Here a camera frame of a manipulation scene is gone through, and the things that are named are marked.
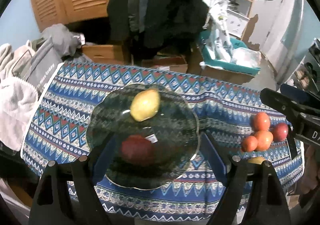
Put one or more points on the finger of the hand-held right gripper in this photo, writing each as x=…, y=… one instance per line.
x=280, y=102
x=298, y=93

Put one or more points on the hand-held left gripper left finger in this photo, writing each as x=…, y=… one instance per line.
x=83, y=177

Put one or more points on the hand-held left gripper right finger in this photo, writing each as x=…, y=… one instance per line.
x=217, y=165

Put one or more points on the large orange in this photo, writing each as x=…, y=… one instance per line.
x=260, y=121
x=264, y=140

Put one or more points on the red apple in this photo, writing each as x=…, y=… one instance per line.
x=280, y=132
x=137, y=150

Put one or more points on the small orange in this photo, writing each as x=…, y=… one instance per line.
x=249, y=143

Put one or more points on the yellow lemon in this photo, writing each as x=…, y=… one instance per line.
x=256, y=160
x=145, y=105

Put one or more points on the clear glass plate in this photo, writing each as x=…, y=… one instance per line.
x=175, y=125

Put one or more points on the person's right hand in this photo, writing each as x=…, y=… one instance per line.
x=313, y=167

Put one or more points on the shoe rack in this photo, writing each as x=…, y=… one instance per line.
x=306, y=70

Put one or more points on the silver refrigerator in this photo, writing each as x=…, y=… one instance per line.
x=291, y=40

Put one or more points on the clear plastic bag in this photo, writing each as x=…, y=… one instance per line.
x=246, y=57

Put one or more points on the cardboard box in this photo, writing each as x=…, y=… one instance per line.
x=230, y=76
x=170, y=65
x=102, y=53

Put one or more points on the teal storage bin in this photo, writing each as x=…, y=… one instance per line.
x=210, y=53

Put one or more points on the blue patterned tablecloth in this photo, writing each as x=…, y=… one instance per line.
x=75, y=90

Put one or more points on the white patterned drawer box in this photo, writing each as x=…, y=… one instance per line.
x=237, y=23

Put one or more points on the white towel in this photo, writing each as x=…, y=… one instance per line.
x=17, y=110

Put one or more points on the white printed plastic bag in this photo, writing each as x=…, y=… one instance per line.
x=220, y=22

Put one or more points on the grey fabric bag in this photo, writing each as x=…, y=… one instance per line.
x=43, y=65

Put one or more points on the beige cloth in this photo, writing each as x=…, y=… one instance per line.
x=12, y=60

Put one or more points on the grey jacket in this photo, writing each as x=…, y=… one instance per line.
x=61, y=40

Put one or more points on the black hanging coat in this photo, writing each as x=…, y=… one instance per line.
x=175, y=2

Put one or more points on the dark green hanging coat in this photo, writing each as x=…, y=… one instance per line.
x=120, y=2

